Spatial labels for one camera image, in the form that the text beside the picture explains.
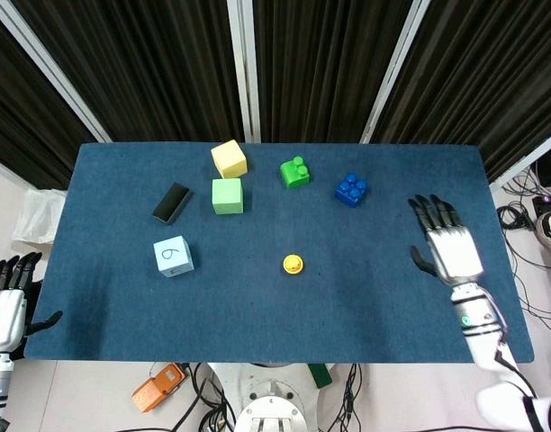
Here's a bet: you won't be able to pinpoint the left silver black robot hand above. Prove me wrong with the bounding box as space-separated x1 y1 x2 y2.
0 251 64 355

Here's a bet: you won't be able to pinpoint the light blue numbered cube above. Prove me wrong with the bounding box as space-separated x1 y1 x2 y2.
152 235 196 278

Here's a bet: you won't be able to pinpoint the yellow scalloped toy cup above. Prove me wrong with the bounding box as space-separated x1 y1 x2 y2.
282 255 305 276

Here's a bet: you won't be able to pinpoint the green flat block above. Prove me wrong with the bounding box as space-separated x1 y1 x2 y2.
308 363 333 389

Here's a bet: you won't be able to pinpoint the dark pleated curtain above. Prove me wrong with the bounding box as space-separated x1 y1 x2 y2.
10 0 246 144
373 0 551 183
0 11 97 191
252 0 414 144

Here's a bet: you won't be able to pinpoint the white frame post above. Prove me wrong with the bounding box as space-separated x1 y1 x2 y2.
488 138 551 194
226 0 262 144
0 0 113 144
359 0 433 145

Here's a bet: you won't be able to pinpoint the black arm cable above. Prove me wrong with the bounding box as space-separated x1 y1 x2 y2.
480 287 547 432

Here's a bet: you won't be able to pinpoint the green foam cube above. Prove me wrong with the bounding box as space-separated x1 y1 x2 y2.
211 177 245 216

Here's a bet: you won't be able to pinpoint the white plastic bag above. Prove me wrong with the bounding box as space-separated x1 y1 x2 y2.
12 187 68 245

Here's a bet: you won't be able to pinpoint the orange foot pedal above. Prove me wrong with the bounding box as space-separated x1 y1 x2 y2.
131 363 189 413

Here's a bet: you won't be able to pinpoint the blue studded building brick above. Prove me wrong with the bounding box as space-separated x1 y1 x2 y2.
334 173 369 209

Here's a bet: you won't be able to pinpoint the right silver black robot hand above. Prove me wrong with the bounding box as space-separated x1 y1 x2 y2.
408 193 485 286

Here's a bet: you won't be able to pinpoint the blue table cloth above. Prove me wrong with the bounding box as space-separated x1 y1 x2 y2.
23 142 536 365

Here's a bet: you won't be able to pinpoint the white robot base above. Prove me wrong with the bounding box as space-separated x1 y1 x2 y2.
207 362 324 432

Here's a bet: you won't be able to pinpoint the green rounded building brick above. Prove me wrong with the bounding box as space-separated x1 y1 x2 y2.
279 155 312 190

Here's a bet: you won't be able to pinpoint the black floor cables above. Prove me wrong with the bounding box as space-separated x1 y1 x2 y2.
115 363 237 432
495 166 551 332
325 363 363 432

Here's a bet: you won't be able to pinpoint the black electronic device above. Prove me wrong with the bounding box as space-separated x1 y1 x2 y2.
531 194 551 218

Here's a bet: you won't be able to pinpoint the black board eraser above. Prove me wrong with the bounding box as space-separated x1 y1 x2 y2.
151 182 191 225

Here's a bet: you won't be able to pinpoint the yellow foam cube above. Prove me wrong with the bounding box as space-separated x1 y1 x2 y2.
210 139 249 180

